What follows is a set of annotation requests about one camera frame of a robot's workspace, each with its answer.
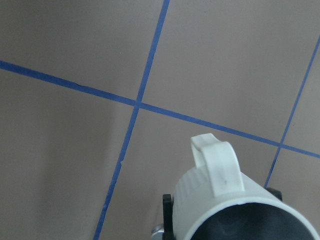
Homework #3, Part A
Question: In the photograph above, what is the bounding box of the white cup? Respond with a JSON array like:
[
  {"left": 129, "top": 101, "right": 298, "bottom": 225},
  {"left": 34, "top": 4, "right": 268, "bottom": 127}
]
[{"left": 172, "top": 133, "right": 320, "bottom": 240}]

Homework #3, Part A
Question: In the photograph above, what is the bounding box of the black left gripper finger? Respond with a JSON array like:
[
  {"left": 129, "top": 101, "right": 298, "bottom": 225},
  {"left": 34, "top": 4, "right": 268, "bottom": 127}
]
[{"left": 162, "top": 194, "right": 174, "bottom": 240}]

